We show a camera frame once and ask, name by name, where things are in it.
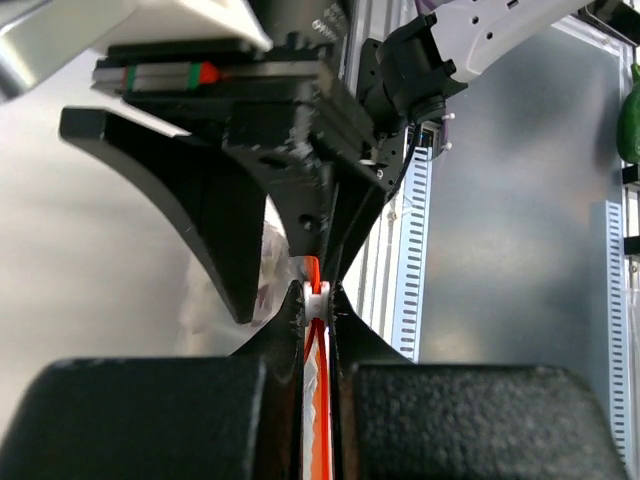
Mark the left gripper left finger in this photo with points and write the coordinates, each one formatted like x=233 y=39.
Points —
x=234 y=417

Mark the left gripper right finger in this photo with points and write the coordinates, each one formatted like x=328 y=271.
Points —
x=394 y=419

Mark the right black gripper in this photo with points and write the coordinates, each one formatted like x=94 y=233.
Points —
x=252 y=126

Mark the clear zip top bag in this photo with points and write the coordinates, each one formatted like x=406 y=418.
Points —
x=208 y=329

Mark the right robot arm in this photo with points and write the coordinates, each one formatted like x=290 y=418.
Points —
x=421 y=64

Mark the aluminium rail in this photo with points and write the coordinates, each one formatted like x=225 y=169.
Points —
x=371 y=280

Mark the slotted cable duct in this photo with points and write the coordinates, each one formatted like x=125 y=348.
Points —
x=413 y=200

